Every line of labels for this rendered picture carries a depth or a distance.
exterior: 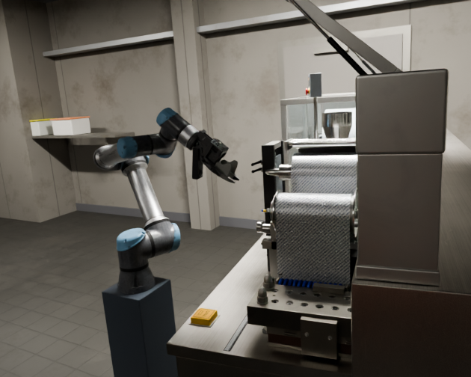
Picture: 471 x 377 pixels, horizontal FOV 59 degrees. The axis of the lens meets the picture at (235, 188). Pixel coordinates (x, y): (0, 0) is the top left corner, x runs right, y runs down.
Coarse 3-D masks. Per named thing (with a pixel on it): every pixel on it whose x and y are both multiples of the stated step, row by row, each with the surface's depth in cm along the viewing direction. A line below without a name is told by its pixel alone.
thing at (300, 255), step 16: (288, 240) 137; (304, 240) 135; (320, 240) 133; (336, 240) 131; (288, 256) 138; (304, 256) 136; (320, 256) 134; (336, 256) 132; (288, 272) 139; (304, 272) 137; (320, 272) 135; (336, 272) 133
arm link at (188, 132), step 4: (188, 128) 147; (192, 128) 148; (184, 132) 146; (188, 132) 146; (192, 132) 147; (196, 132) 147; (180, 136) 147; (184, 136) 146; (188, 136) 146; (192, 136) 147; (180, 140) 148; (184, 140) 147; (188, 140) 146; (184, 144) 148
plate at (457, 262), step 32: (448, 160) 110; (448, 192) 78; (448, 224) 61; (448, 256) 50; (352, 288) 45; (384, 288) 44; (416, 288) 43; (448, 288) 42; (352, 320) 46; (384, 320) 44; (416, 320) 43; (448, 320) 42; (352, 352) 47; (384, 352) 45; (416, 352) 44; (448, 352) 43
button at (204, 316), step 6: (198, 312) 144; (204, 312) 144; (210, 312) 144; (216, 312) 144; (192, 318) 141; (198, 318) 140; (204, 318) 140; (210, 318) 140; (204, 324) 140; (210, 324) 140
